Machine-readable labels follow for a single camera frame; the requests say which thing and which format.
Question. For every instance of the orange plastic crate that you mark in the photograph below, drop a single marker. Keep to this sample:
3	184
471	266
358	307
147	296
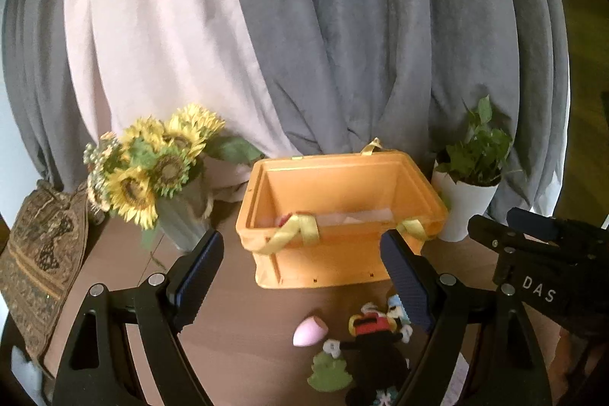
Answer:
341	205

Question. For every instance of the grey curtain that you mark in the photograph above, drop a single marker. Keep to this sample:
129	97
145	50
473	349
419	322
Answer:
341	73

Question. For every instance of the sunflower bouquet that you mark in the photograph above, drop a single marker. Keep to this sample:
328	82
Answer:
154	160

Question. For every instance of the pale pink curtain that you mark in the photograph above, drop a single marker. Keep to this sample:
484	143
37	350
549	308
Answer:
134	58

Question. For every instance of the patterned brown cushion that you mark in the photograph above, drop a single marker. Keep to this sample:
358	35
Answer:
41	261

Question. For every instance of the pink makeup sponge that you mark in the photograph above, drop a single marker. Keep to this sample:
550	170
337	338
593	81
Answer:
310	332

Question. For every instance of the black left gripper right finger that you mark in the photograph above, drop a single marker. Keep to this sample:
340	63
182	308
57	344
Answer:
507	367

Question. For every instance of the pink soft item in crate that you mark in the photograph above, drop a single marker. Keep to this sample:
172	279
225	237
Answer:
283	220

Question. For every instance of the green felt tree piece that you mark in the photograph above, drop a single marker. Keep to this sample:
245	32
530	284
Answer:
329	374

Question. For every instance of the white plant pot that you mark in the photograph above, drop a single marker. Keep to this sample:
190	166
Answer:
463	201

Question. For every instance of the grey ribbed vase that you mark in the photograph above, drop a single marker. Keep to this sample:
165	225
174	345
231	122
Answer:
185	217

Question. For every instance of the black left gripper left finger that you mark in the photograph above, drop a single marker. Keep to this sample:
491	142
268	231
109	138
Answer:
97	366

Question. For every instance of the black mouse plush toy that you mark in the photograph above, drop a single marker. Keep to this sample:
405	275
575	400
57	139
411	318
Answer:
379	368

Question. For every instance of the green potted plant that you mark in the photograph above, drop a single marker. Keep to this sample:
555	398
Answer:
479	158

